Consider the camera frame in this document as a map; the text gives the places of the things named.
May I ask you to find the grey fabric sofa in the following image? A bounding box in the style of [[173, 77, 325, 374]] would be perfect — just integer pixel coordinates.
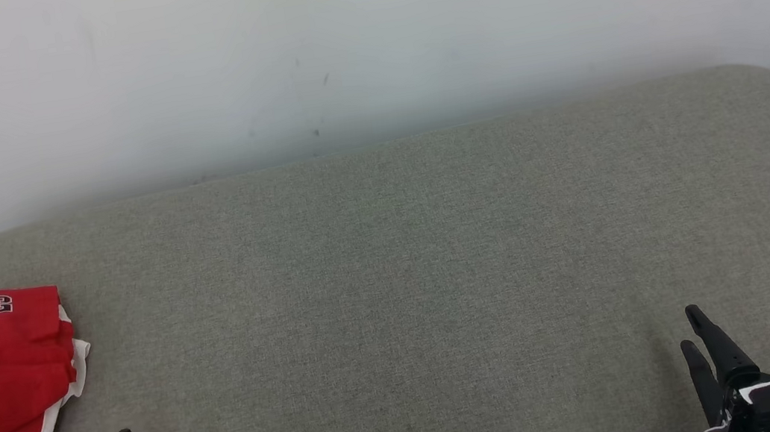
[[0, 58, 770, 432]]

